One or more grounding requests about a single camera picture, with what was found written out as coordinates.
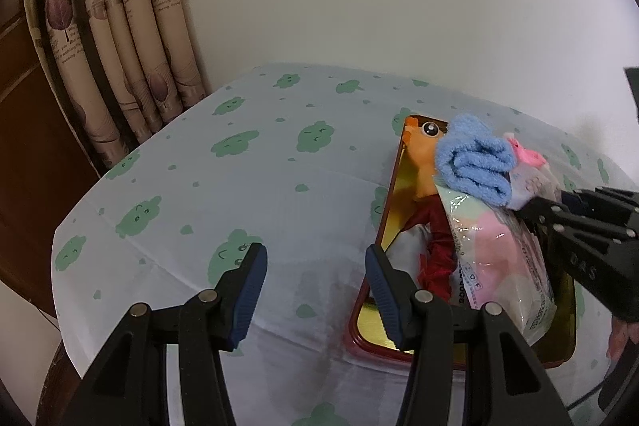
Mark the white sachet pink ribbon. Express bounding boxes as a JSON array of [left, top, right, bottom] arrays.
[[502, 131, 562, 210]]

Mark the blue towel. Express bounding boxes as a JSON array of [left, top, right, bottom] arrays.
[[433, 114, 517, 210]]

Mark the pink and green wipes packet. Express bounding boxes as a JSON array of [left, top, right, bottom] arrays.
[[434, 184, 557, 347]]

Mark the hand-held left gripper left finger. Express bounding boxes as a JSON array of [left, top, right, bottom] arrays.
[[75, 242, 268, 426]]

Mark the cloud print tablecloth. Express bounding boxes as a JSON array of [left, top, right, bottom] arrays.
[[50, 63, 639, 426]]

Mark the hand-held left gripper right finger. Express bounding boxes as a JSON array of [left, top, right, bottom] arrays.
[[365, 244, 575, 426]]

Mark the beige leaf print curtain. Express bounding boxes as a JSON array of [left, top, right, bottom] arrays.
[[20, 0, 208, 177]]

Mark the dark brown wooden cabinet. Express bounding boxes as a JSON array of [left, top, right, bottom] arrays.
[[0, 7, 101, 322]]

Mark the red tin box gold inside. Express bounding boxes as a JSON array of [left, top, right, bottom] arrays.
[[343, 111, 580, 369]]

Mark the person's right hand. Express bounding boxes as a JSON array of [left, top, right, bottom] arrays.
[[606, 319, 639, 362]]

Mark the orange rubber toy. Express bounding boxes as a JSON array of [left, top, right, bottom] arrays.
[[403, 117, 450, 202]]

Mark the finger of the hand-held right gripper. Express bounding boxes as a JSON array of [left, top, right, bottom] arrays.
[[562, 187, 639, 227], [512, 195, 639, 252]]

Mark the red and white cloth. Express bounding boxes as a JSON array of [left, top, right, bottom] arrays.
[[387, 201, 457, 302]]

